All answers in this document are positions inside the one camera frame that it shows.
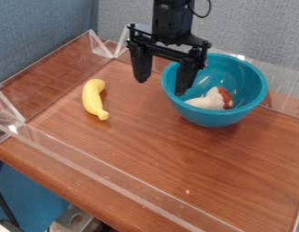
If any blue plastic bowl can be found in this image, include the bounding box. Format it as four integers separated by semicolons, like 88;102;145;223
161;53;268;128

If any clear acrylic barrier wall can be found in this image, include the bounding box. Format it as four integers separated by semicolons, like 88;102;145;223
0;32;299;232

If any yellow toy banana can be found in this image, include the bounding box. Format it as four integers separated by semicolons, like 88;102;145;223
82;79;109;121

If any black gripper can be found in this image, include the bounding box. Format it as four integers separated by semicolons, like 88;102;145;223
126;0;212;96

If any white mushroom with brown cap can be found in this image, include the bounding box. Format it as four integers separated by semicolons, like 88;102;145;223
186;86;233;110

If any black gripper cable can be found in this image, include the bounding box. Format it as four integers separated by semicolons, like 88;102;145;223
186;0;213;19

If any grey metal bracket below table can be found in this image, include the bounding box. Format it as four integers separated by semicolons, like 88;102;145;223
46;205;110;232

